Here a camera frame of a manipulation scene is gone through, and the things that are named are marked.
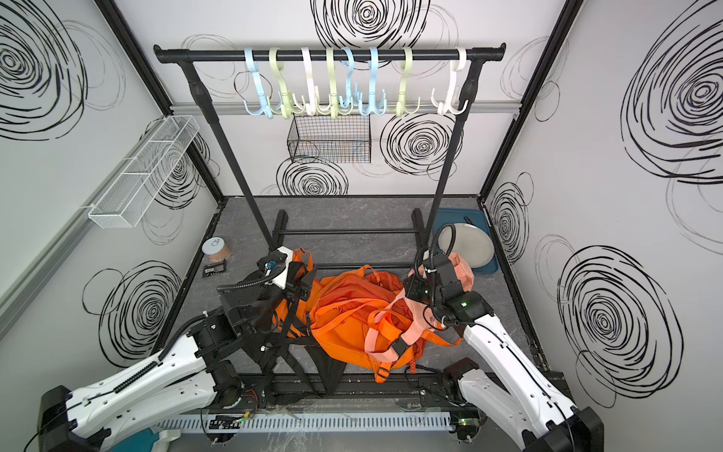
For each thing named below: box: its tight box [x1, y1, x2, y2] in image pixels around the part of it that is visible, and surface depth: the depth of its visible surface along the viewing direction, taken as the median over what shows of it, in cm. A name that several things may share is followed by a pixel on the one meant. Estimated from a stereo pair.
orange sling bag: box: [309, 298, 398, 369], surface depth 80 cm
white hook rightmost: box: [431, 47, 470, 115], surface depth 58 cm
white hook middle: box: [291, 47, 317, 116], surface depth 59 cm
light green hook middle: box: [314, 47, 349, 119], surface depth 58 cm
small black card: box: [202, 258, 226, 278], surface depth 98 cm
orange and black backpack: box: [259, 247, 347, 396], surface depth 80 cm
